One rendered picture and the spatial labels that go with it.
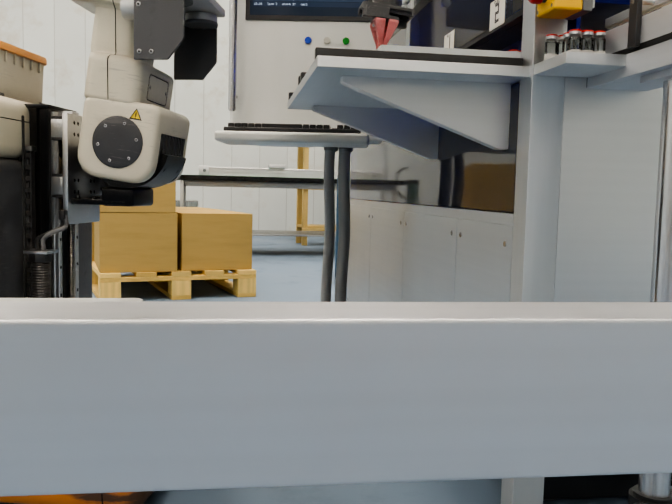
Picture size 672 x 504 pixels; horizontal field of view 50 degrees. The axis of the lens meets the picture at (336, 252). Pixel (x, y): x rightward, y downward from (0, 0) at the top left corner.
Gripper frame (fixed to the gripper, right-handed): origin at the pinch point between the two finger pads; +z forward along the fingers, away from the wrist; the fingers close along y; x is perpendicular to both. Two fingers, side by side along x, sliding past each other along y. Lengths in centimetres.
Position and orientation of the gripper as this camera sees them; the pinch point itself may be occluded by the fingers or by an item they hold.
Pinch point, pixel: (380, 55)
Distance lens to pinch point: 146.2
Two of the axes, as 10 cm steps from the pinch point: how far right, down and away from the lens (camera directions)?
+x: -1.2, -0.9, 9.9
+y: 9.8, 1.2, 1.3
